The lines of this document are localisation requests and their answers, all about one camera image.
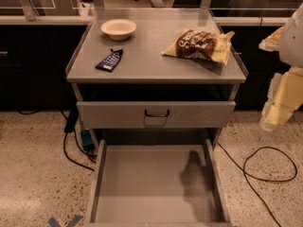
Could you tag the blue tape cross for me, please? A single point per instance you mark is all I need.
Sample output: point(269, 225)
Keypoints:
point(73, 222)

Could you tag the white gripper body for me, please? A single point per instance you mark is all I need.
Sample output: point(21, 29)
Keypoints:
point(293, 44)

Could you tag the grey open bottom drawer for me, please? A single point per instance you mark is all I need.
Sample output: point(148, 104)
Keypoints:
point(156, 186)

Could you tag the blue power adapter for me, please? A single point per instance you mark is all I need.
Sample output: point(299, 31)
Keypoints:
point(86, 140)

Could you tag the black drawer handle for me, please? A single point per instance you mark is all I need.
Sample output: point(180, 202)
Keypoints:
point(158, 115)

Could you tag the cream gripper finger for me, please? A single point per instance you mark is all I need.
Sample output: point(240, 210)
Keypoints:
point(284, 97)
point(272, 42)

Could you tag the blue rxbar blueberry bar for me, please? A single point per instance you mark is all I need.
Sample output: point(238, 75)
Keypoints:
point(111, 61)

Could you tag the grey metal drawer cabinet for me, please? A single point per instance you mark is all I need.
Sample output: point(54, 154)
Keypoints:
point(144, 74)

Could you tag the grey middle drawer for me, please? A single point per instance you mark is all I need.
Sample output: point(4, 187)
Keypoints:
point(130, 114)

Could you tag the brown yellow chip bag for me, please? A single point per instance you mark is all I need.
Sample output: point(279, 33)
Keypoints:
point(194, 44)

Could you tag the black power plug block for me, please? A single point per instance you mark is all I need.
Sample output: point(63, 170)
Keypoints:
point(72, 119)

